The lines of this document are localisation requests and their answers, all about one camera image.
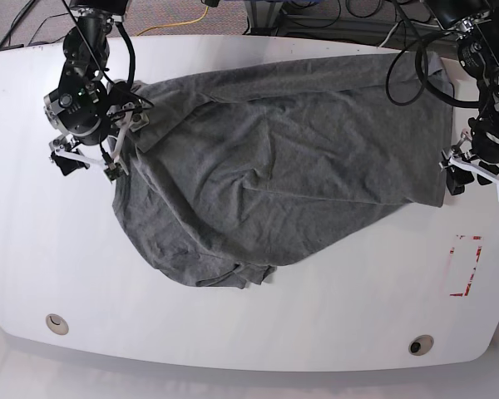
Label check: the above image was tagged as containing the grey t-shirt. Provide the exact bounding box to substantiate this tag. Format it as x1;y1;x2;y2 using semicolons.
113;54;453;288

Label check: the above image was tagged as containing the right table cable grommet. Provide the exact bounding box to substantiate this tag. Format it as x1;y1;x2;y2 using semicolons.
408;335;434;357

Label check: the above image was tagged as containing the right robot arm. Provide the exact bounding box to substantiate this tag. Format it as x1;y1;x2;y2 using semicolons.
44;1;154;181

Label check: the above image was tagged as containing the red tape rectangle marking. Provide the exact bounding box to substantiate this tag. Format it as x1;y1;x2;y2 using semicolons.
445;235;483;298

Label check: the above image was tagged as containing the left table cable grommet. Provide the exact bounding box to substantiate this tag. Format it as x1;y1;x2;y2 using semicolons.
45;313;69;336

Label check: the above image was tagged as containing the table cable grommet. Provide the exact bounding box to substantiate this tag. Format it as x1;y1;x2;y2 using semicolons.
45;313;69;336
408;335;434;357

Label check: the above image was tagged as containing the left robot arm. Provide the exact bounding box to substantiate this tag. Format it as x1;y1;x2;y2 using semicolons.
403;1;499;201

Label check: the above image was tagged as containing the yellow cable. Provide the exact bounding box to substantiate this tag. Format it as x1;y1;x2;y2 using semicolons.
137;6;210;37

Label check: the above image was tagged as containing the white cable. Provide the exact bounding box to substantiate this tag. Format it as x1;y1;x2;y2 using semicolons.
377;18;413;49

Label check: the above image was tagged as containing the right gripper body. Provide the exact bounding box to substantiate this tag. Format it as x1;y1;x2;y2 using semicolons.
49;106;145;170

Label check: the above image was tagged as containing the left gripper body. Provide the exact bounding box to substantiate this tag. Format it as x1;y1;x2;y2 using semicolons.
440;128;499;185

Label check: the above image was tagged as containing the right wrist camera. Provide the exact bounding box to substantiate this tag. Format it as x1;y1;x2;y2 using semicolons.
103;163;124;182

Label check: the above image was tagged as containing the aluminium frame stand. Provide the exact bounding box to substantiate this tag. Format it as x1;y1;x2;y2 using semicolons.
243;1;284;36

